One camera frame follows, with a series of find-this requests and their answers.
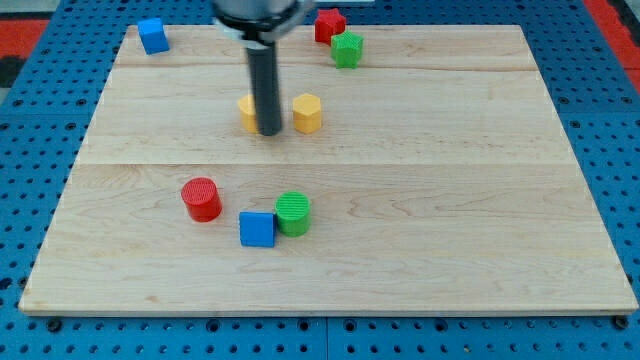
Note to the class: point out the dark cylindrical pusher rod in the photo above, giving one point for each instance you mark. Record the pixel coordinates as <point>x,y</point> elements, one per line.
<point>263,71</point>

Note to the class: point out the yellow heart block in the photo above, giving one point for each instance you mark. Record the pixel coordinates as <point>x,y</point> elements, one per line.
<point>247,113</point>

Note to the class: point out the blue cube block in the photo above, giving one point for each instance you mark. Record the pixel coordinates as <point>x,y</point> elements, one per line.
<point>257,229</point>

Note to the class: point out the yellow hexagon block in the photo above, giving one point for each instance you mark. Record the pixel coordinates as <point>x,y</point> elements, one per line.
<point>307,113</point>

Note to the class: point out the red star block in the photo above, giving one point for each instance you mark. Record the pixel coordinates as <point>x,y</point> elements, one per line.
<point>329,22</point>

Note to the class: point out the green star block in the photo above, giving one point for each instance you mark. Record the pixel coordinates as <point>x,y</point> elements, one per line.
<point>346,49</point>

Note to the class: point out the blue block top left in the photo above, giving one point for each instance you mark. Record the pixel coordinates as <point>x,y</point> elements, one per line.
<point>152,35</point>

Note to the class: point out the red cylinder block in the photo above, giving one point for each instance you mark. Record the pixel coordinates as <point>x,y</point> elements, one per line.
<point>201,199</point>

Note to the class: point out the green cylinder block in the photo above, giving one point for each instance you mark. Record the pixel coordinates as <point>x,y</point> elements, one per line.
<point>293,213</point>

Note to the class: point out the wooden board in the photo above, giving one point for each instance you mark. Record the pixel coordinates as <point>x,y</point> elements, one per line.
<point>441,183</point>

